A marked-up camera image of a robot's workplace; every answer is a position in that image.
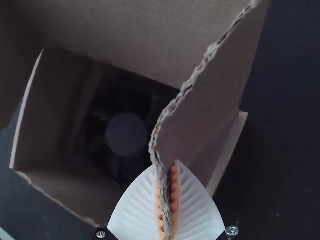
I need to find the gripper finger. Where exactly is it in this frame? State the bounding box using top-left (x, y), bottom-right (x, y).
top-left (170, 159), bottom-right (241, 240)
top-left (96, 165), bottom-right (161, 240)

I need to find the cardboard box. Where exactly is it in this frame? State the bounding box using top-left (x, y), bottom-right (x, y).
top-left (0, 0), bottom-right (272, 240)

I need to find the black square fan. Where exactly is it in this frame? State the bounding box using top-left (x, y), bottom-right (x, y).
top-left (74, 64), bottom-right (176, 187)

